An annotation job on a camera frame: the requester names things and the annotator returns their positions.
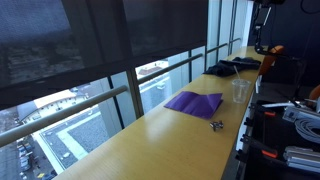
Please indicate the black cloth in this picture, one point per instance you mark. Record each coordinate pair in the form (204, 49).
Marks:
(230, 66)

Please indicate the aluminium extrusion bar with bracket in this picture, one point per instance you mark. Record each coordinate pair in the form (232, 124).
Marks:
(298, 114)

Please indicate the purple cloth napkin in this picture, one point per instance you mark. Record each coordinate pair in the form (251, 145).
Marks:
(195, 103)

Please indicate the black perforated board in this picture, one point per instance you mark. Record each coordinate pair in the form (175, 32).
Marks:
(266, 133)

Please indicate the black camera stand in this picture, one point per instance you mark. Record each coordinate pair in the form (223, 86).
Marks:
(258, 30)

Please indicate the orange black bar clamp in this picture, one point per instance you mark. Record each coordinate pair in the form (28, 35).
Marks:
(269, 153)
(269, 113)

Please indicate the dark window roller shade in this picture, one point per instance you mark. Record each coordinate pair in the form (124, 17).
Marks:
(100, 36)

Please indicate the small metal binder clip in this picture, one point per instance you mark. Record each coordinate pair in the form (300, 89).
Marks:
(216, 125)

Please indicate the grey metal handrail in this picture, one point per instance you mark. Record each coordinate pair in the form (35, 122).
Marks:
(170, 68)
(66, 111)

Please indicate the orange chair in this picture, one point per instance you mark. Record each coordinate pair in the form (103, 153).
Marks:
(315, 95)
(271, 55)

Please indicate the clear plastic cup with lid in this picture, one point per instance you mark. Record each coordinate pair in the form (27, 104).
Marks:
(240, 91)

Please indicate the clear drinking straw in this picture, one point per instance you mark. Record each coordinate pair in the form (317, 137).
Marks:
(236, 72)

